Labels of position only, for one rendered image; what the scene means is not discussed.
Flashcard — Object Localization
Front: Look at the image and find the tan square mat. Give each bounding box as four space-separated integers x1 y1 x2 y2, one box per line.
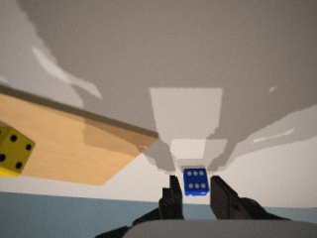
0 85 159 186

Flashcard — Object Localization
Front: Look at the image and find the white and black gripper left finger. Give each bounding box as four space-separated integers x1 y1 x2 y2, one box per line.
94 175 184 238

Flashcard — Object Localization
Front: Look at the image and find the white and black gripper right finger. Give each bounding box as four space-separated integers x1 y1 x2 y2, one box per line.
210 176 291 220

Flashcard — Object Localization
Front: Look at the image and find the yellow die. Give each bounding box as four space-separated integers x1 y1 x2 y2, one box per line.
0 127 36 177

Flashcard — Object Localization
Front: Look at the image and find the blue die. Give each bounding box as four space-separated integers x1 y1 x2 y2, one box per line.
183 169 209 196

